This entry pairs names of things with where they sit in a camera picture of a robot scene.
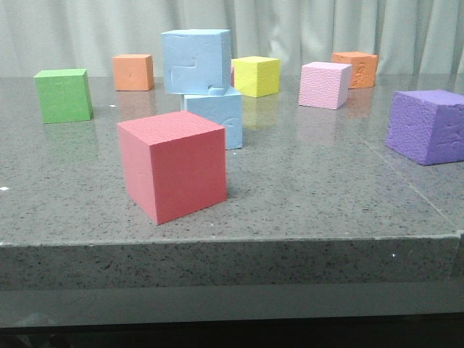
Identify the light blue cube curved mark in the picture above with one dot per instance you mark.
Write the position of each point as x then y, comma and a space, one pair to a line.
225, 110

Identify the light blue cube with cutout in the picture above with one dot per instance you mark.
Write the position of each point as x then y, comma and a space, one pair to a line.
197, 61

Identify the large red foam cube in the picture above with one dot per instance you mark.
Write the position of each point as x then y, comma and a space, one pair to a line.
174, 164

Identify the yellow foam cube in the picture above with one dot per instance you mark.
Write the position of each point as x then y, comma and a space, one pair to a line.
257, 76

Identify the small red foam cube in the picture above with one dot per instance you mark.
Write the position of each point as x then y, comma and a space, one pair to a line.
232, 76

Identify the pink foam cube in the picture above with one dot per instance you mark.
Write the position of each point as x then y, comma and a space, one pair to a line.
324, 84

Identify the orange foam cube left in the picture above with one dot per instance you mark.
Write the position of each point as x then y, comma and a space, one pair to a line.
133, 72

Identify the orange foam cube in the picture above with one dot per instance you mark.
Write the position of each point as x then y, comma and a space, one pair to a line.
364, 67
133, 72

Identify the orange foam cube right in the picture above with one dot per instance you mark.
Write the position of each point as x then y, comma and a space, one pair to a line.
364, 67

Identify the green foam cube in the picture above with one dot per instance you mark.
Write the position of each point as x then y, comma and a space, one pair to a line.
64, 95

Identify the purple foam cube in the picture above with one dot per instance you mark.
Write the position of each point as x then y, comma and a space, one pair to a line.
426, 126

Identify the grey pleated curtain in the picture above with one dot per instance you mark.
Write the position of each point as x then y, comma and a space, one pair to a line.
409, 37

